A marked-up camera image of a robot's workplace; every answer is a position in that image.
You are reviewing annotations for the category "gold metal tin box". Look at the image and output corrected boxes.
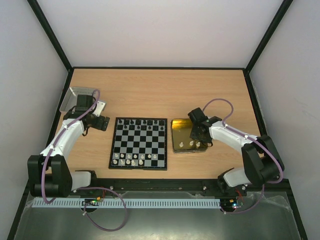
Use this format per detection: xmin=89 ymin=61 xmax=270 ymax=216
xmin=171 ymin=118 xmax=208 ymax=154

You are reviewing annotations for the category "silver metal tin lid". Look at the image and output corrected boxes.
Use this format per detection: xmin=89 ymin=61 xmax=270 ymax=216
xmin=59 ymin=86 xmax=100 ymax=113

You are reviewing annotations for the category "black silver chess board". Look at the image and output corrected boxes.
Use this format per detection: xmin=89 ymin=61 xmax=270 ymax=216
xmin=108 ymin=117 xmax=168 ymax=171

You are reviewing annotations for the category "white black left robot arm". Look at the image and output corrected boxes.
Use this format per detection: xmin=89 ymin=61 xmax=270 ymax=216
xmin=27 ymin=89 xmax=110 ymax=204

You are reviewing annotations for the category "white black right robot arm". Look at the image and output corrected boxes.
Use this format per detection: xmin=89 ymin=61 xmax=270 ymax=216
xmin=188 ymin=107 xmax=285 ymax=196

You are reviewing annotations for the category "left controller circuit board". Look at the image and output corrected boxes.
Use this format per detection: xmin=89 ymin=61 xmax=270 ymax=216
xmin=81 ymin=197 xmax=104 ymax=207

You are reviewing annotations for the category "controller circuit board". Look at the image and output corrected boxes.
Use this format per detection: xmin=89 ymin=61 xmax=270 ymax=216
xmin=81 ymin=197 xmax=104 ymax=207
xmin=220 ymin=198 xmax=244 ymax=212

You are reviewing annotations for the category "right controller circuit board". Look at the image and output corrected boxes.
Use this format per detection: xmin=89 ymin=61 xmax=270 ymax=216
xmin=220 ymin=198 xmax=244 ymax=212

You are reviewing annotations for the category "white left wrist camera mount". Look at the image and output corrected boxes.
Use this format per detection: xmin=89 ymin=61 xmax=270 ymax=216
xmin=93 ymin=100 xmax=106 ymax=117

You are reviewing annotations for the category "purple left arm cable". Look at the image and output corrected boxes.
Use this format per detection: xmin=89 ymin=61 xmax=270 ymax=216
xmin=41 ymin=89 xmax=129 ymax=230

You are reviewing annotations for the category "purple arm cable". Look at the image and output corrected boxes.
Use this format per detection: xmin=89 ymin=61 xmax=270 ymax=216
xmin=202 ymin=98 xmax=285 ymax=215
xmin=41 ymin=89 xmax=129 ymax=230

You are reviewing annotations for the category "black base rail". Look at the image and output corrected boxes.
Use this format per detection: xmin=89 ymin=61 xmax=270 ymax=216
xmin=68 ymin=177 xmax=290 ymax=197

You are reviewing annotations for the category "black enclosure frame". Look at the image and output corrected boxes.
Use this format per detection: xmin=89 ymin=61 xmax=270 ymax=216
xmin=7 ymin=0 xmax=308 ymax=240

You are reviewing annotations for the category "white slotted cable duct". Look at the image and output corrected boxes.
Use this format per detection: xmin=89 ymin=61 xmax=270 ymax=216
xmin=32 ymin=198 xmax=221 ymax=209

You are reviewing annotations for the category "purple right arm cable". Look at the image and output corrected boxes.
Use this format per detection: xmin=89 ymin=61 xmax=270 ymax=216
xmin=202 ymin=98 xmax=285 ymax=215

